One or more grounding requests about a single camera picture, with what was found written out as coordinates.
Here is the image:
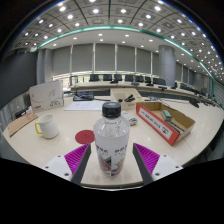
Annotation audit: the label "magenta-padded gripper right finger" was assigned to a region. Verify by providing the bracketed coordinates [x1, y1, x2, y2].
[131, 142, 184, 186]

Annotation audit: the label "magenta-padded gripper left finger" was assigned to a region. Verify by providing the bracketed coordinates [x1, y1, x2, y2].
[40, 142, 92, 186]

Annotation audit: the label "clear water bottle black cap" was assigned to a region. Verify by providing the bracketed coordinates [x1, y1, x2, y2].
[92, 101, 131, 177]

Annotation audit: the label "flat round red coaster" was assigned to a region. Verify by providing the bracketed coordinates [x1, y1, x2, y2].
[74, 129, 96, 145]

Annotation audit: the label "open red-sided cardboard box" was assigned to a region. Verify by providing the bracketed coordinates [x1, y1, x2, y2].
[135, 101, 197, 147]

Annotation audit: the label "grey-green tool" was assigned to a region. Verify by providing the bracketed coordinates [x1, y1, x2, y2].
[161, 109, 173, 122]

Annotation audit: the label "white paper sheet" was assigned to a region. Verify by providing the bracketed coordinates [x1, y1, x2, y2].
[63, 100, 106, 112]

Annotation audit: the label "black bag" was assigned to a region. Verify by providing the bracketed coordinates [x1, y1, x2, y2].
[72, 91, 95, 102]

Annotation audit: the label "black tool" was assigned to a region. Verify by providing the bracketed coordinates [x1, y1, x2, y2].
[118, 94, 136, 104]

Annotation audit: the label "flat brown cardboard sheet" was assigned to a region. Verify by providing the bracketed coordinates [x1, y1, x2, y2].
[7, 112, 39, 138]

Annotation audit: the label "white printed cardboard box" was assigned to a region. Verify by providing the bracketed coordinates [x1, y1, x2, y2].
[28, 80, 65, 113]

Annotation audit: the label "long curved conference desk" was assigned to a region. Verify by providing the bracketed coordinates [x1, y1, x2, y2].
[69, 80, 214, 106]

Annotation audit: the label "ceiling lights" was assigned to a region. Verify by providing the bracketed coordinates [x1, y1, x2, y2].
[13, 0, 224, 81]

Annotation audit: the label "white mug yellow handle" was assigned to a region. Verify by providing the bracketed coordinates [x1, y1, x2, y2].
[34, 113, 60, 140]

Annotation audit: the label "black device with cable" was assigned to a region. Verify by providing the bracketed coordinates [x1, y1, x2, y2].
[14, 107, 30, 120]

